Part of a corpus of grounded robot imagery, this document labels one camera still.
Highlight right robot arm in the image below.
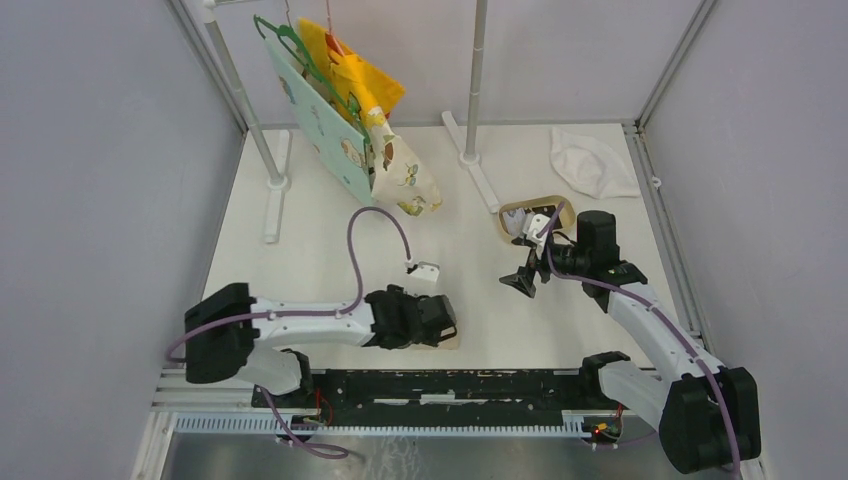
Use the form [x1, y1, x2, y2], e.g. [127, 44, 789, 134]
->
[500, 210, 762, 476]

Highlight light green printed cloth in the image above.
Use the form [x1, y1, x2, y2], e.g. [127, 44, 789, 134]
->
[265, 39, 374, 206]

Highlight pink clothes hanger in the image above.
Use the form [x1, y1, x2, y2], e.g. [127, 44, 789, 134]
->
[324, 0, 345, 56]

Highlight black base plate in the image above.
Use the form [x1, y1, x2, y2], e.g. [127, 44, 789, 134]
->
[251, 369, 618, 427]

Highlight beige oval tray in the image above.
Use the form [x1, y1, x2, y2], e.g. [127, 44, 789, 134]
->
[497, 195, 577, 242]

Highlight white card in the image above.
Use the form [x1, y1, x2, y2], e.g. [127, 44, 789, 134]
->
[501, 208, 528, 238]

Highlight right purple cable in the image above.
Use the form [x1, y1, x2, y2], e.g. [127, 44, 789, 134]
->
[537, 201, 743, 476]

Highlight white cloth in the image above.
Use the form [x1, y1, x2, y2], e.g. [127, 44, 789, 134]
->
[549, 127, 641, 200]

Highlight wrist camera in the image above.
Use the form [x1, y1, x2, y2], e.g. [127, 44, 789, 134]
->
[406, 261, 441, 286]
[521, 213, 552, 258]

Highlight left rack pole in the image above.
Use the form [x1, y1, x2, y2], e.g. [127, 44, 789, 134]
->
[200, 0, 288, 191]

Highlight yellow cloth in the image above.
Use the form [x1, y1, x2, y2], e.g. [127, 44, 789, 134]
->
[298, 18, 405, 128]

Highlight beige card holder wallet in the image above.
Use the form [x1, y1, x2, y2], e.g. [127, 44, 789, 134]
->
[420, 331, 461, 351]

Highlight rack pole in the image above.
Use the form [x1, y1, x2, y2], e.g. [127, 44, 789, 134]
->
[200, 0, 288, 191]
[462, 0, 488, 165]

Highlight green clothes hanger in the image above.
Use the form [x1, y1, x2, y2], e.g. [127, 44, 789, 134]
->
[252, 14, 372, 147]

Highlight cream printed cloth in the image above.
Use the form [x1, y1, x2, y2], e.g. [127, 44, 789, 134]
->
[364, 106, 443, 217]

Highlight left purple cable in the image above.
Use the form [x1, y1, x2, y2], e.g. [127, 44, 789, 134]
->
[164, 206, 413, 460]

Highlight right rack pole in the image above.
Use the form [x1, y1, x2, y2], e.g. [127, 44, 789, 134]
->
[462, 0, 488, 165]

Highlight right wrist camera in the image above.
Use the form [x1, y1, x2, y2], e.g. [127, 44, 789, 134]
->
[521, 213, 552, 258]

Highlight right rack foot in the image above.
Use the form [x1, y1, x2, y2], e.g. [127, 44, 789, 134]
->
[441, 111, 501, 214]

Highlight white toothed cable rail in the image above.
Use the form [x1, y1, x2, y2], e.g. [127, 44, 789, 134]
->
[173, 413, 624, 439]

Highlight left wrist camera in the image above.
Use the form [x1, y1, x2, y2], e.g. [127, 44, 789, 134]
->
[406, 261, 441, 286]

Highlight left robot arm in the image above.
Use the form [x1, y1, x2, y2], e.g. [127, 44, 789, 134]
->
[181, 283, 458, 408]

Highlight purple cable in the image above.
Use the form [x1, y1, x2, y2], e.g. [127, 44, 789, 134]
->
[164, 206, 413, 460]
[537, 201, 743, 476]

